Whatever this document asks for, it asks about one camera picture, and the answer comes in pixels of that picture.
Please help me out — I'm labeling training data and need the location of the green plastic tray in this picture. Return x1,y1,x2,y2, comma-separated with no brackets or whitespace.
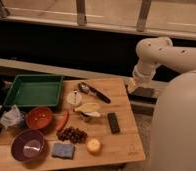
3,74,63,108

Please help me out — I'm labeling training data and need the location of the blue sponge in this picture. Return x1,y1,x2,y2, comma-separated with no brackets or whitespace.
52,143,75,159

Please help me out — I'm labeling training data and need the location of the red sausage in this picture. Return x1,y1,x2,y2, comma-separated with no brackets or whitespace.
56,112,69,131

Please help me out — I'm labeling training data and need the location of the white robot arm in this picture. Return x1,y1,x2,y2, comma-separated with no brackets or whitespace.
128,37,196,171

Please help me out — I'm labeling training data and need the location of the purple bowl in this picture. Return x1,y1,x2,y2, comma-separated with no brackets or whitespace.
11,129,45,162

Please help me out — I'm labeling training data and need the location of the black rectangular block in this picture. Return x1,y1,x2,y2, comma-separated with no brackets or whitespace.
107,113,120,134

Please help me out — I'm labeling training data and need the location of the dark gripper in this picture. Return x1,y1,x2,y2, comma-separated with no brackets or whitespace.
127,79,154,98

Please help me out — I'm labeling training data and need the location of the red bowl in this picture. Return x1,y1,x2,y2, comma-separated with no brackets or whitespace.
26,106,53,129

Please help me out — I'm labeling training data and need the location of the bunch of dark grapes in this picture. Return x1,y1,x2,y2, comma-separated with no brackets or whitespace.
57,127,88,144

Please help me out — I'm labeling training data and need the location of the yellow round fruit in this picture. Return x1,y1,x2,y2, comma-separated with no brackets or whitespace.
86,138,102,155

